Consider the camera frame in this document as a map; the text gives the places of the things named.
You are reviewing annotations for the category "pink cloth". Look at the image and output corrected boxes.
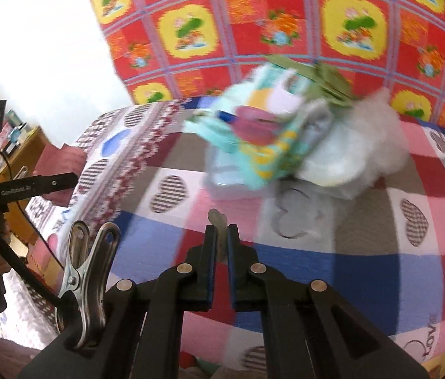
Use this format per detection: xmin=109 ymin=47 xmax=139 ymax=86
xmin=32 ymin=144 xmax=89 ymax=208

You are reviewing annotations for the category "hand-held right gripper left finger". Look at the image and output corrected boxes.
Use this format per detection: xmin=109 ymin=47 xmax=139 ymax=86
xmin=17 ymin=224 xmax=217 ymax=379

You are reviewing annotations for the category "red floral wall cloth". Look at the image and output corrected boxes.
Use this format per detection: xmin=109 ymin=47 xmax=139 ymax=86
xmin=78 ymin=0 xmax=445 ymax=137

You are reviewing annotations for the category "pale wet wipes pack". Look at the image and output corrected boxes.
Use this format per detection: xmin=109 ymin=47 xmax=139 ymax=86
xmin=206 ymin=142 xmax=255 ymax=200

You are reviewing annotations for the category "black cable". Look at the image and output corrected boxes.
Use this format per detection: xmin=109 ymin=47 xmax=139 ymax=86
xmin=0 ymin=201 xmax=63 ymax=306

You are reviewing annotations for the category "heart patterned bed sheet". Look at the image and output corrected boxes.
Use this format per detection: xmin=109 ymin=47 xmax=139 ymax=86
xmin=0 ymin=97 xmax=445 ymax=379

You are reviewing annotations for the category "olive green paper strip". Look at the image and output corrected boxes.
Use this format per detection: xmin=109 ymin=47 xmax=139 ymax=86
xmin=266 ymin=55 xmax=355 ymax=108

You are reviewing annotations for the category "small beige object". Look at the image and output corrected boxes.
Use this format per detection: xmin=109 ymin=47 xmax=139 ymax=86
xmin=208 ymin=208 xmax=227 ymax=263

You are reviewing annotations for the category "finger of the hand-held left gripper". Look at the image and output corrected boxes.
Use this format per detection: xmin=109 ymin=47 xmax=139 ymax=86
xmin=29 ymin=172 xmax=80 ymax=200

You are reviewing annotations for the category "teal yellow plastic bag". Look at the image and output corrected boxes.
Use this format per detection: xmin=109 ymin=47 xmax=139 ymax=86
xmin=185 ymin=65 xmax=326 ymax=190

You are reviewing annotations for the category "white plastic bag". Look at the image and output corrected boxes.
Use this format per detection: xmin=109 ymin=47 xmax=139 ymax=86
xmin=297 ymin=87 xmax=410 ymax=201

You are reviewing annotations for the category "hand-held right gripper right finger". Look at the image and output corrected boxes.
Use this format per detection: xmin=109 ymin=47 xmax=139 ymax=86
xmin=226 ymin=224 xmax=430 ymax=379

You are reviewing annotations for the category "steel spring clamp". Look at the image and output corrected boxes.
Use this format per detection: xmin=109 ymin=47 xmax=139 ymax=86
xmin=55 ymin=221 xmax=122 ymax=350

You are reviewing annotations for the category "wooden desk with shelves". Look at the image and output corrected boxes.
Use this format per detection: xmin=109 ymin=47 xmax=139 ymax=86
xmin=0 ymin=125 xmax=55 ymax=253

